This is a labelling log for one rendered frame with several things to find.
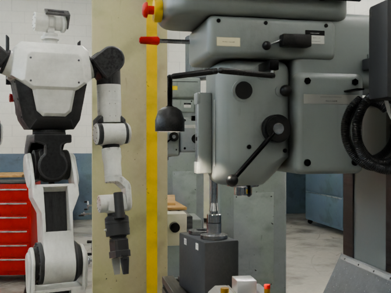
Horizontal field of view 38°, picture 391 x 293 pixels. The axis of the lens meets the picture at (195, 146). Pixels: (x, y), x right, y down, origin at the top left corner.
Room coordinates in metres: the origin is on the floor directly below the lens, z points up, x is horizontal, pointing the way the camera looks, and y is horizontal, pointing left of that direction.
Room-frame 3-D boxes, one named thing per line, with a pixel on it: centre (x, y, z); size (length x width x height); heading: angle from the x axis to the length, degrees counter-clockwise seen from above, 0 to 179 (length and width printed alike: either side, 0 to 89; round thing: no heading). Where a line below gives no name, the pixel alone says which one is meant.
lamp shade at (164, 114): (1.38, 0.06, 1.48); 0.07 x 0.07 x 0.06
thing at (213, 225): (1.86, -0.06, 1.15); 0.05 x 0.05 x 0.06
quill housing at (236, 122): (1.51, -0.13, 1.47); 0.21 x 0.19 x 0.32; 13
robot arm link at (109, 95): (2.14, 0.32, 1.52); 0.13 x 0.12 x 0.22; 115
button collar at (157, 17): (1.46, 0.10, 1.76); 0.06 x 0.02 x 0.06; 13
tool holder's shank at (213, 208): (1.86, -0.06, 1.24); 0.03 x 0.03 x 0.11
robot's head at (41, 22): (2.03, 0.52, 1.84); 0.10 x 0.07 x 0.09; 115
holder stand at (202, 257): (1.90, -0.04, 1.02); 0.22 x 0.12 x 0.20; 23
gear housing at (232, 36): (1.52, -0.17, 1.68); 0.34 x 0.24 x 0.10; 103
